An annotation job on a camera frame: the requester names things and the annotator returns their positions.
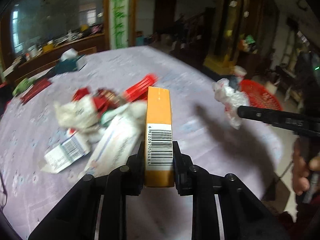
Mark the dark red snack packet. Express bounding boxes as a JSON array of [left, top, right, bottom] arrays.
[[93, 88, 126, 116]]

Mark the red plastic mesh basket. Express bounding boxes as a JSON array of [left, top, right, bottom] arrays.
[[240, 79, 283, 111]]

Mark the white plastic bag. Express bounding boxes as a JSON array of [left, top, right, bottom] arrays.
[[212, 78, 250, 129]]

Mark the right hand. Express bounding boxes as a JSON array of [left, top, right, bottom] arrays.
[[292, 138, 319, 196]]

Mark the purple floral bed sheet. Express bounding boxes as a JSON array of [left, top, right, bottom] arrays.
[[1, 47, 283, 239]]

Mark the orange cardboard box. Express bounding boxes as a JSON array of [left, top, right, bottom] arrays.
[[144, 87, 175, 188]]

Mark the long white medicine box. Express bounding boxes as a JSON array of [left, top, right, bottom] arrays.
[[78, 114, 145, 178]]

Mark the teal tissue box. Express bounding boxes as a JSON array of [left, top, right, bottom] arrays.
[[54, 48, 87, 74]]

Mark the white blue medicine box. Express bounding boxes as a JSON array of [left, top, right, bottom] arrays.
[[40, 132, 91, 174]]

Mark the flat dark red packet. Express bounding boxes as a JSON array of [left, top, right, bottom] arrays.
[[21, 78, 52, 105]]

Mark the wooden counter cabinet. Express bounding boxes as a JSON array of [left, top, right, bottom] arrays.
[[5, 33, 110, 86]]

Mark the white paper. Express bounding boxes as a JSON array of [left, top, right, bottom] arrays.
[[53, 95, 105, 144]]

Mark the green cloth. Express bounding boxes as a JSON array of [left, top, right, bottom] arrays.
[[12, 78, 36, 97]]

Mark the torn red cardboard box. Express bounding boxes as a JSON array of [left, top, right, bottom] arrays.
[[122, 74, 157, 102]]

